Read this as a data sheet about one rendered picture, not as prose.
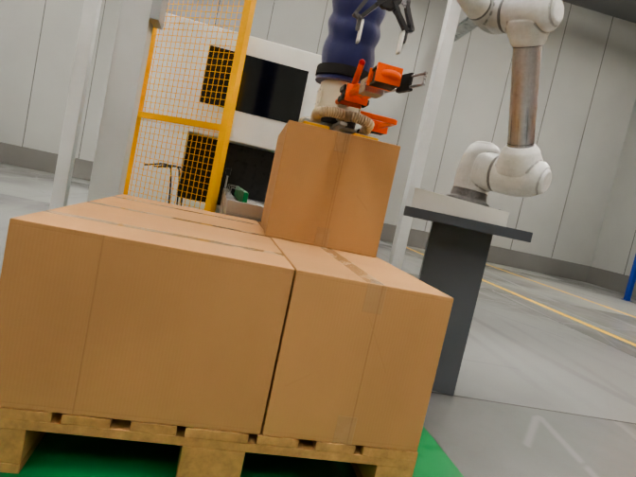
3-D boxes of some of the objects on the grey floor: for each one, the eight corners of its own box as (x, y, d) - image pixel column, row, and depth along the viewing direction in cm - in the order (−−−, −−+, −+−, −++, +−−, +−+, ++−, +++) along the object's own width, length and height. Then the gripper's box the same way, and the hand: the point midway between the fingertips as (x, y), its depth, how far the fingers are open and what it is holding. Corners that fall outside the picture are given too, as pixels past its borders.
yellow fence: (98, 256, 344) (154, -61, 326) (110, 255, 353) (166, -52, 335) (196, 290, 307) (266, -65, 289) (207, 289, 316) (275, -56, 298)
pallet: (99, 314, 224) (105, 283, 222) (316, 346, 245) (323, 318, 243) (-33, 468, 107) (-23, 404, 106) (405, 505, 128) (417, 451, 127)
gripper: (425, -6, 164) (410, 61, 166) (352, -28, 159) (337, 41, 161) (434, -14, 157) (418, 56, 158) (358, -38, 152) (343, 34, 154)
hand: (379, 44), depth 160 cm, fingers open, 13 cm apart
